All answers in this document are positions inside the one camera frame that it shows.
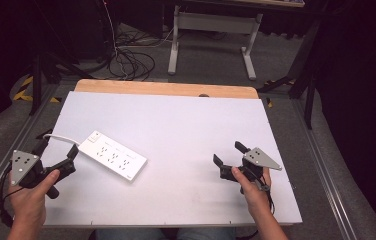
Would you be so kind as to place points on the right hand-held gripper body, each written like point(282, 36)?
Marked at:
point(255, 163)

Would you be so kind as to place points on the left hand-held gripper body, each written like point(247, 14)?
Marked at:
point(25, 164)

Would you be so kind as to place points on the white power strip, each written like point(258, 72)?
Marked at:
point(114, 156)

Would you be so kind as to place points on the person's right hand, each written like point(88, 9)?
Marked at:
point(254, 195)

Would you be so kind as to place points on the person's left hand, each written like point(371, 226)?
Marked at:
point(31, 203)

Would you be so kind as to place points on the white board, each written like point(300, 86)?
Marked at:
point(176, 133)

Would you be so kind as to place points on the yellow black floor tape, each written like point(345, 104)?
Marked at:
point(26, 90)

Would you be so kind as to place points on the black tripod stand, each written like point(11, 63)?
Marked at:
point(47, 63)

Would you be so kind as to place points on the wooden table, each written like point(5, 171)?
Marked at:
point(162, 88)

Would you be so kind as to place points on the black metal stand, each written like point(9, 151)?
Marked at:
point(304, 80)

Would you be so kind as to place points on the aluminium rail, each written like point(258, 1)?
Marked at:
point(12, 146)
point(326, 173)

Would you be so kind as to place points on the grey metal desk frame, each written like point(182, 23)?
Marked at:
point(209, 21)

